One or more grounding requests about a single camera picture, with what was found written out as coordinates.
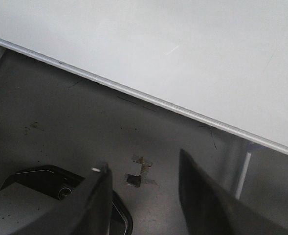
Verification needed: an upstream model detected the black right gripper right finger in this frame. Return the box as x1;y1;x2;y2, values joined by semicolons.
179;149;288;235

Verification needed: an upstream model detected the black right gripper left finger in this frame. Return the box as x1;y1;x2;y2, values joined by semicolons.
16;163;112;235

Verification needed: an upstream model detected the black and grey robot base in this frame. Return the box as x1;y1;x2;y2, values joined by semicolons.
0;164;133;235

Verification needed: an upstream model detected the white table leg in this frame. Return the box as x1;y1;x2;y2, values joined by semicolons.
235;152;251;200

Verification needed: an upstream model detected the white whiteboard with aluminium frame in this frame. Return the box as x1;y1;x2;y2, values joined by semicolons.
0;0;288;155

